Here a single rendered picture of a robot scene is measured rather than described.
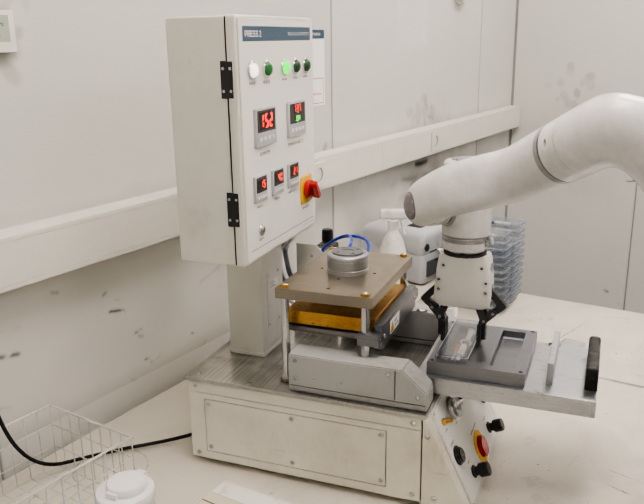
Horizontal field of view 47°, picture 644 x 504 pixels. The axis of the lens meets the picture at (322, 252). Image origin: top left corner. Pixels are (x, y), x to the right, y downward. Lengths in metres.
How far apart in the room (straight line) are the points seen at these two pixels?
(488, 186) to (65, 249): 0.79
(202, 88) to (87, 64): 0.35
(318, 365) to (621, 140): 0.63
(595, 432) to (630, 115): 0.84
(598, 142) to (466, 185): 0.25
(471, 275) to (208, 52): 0.58
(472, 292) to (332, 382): 0.29
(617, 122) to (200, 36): 0.66
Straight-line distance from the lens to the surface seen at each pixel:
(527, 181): 1.10
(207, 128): 1.27
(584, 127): 0.99
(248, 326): 1.46
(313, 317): 1.34
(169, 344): 1.80
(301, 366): 1.31
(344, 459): 1.36
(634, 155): 0.99
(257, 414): 1.39
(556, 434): 1.62
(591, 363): 1.31
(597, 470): 1.53
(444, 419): 1.32
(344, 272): 1.36
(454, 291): 1.33
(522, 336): 1.45
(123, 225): 1.56
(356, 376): 1.28
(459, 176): 1.17
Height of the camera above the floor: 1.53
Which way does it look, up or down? 16 degrees down
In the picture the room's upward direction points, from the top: 1 degrees counter-clockwise
